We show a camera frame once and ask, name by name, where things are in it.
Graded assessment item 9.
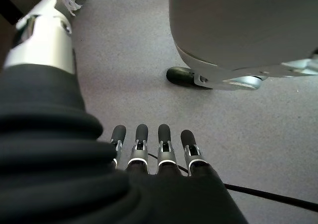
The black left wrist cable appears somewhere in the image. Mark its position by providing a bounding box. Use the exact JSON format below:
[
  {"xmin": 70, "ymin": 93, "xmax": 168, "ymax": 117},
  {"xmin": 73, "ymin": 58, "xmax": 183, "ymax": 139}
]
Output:
[{"xmin": 146, "ymin": 153, "xmax": 318, "ymax": 210}]

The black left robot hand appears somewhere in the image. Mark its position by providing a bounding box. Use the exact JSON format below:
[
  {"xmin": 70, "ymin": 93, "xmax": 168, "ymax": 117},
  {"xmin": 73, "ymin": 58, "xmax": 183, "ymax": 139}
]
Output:
[{"xmin": 0, "ymin": 0, "xmax": 249, "ymax": 224}]

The black left robot foot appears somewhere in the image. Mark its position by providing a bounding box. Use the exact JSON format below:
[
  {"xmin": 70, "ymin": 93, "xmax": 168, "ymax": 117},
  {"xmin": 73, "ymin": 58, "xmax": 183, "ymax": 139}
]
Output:
[{"xmin": 165, "ymin": 66, "xmax": 199, "ymax": 88}]

